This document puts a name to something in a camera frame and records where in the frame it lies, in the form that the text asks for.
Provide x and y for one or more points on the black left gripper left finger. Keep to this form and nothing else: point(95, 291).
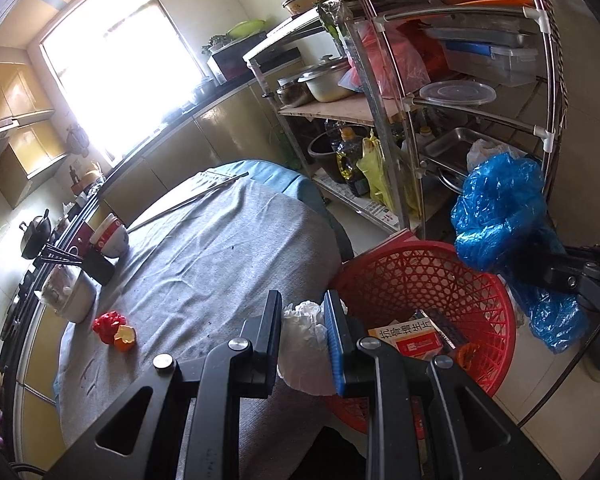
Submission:
point(258, 372)

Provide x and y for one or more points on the blue plastic bag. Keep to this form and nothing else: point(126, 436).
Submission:
point(501, 211)

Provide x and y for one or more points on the stainless steel tray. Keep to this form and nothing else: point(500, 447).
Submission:
point(461, 150)

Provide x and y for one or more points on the metal storage rack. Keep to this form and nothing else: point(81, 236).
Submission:
point(405, 178)

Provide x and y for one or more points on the long wooden stick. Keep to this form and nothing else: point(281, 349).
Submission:
point(212, 188)

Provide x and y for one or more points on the yellow plastic bag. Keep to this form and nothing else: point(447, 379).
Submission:
point(372, 166)

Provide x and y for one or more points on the white ceramic bowl with trash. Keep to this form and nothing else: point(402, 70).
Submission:
point(69, 291)

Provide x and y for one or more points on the orange peel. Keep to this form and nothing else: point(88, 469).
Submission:
point(125, 338)

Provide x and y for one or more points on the red plastic mesh basket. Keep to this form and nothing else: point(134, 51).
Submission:
point(404, 275)

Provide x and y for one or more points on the black microwave oven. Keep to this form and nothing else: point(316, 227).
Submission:
point(228, 63)

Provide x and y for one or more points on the round clear plastic lid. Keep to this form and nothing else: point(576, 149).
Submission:
point(458, 92)

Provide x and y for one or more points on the grey tablecloth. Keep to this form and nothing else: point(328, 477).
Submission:
point(170, 407)

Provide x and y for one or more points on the red plastic bag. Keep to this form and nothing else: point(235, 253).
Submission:
point(419, 58)
point(107, 325)

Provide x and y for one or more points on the white pot with lid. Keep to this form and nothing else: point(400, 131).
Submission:
point(323, 80)

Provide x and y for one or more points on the orange white cardboard box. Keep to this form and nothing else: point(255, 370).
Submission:
point(415, 339)

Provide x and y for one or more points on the clear plastic storage box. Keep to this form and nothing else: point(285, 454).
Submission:
point(502, 65)

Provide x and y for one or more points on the black wok on stove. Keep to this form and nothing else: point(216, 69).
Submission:
point(35, 235)

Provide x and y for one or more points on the cooking oil bottle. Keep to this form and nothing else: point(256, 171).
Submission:
point(349, 153)

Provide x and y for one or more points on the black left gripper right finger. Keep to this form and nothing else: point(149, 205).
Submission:
point(339, 341)

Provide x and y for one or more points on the red plastic bag on rack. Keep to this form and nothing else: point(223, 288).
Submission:
point(419, 58)

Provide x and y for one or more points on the red white ceramic bowl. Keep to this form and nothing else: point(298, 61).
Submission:
point(111, 238)

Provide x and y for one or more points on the white paper tissue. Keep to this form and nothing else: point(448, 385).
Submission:
point(303, 356)

